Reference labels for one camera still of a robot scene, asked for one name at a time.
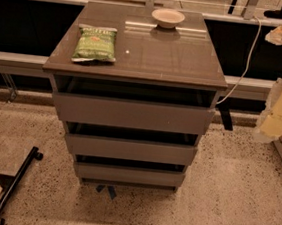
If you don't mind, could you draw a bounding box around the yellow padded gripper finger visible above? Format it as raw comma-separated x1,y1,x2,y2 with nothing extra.
264,16,282,47
253,78,282,144

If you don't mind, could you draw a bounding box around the grey bottom drawer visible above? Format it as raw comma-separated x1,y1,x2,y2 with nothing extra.
73,155,186,188

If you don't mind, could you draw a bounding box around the grey drawer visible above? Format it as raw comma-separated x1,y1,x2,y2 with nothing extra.
73,155,186,188
65,124,198,166
53,77,215,135

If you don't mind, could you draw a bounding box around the grey drawer cabinet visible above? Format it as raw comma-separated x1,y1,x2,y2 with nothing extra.
31,0,236,198

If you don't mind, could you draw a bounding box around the grey middle drawer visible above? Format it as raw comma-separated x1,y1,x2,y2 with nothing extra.
65,124,198,166

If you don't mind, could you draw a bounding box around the grey top drawer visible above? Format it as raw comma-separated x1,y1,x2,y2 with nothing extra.
53,77,215,135

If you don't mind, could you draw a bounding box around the white bowl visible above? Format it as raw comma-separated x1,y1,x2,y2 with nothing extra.
151,8,185,29

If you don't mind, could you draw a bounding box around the green chip bag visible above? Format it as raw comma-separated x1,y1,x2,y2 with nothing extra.
71,24,117,62

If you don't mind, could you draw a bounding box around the white cable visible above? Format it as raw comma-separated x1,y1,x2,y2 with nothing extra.
215,13,264,109

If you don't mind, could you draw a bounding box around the black bracket leg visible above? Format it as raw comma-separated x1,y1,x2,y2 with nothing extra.
217,98,233,131

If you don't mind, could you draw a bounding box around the metal rail beam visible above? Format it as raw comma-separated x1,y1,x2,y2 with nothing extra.
0,51,275,101

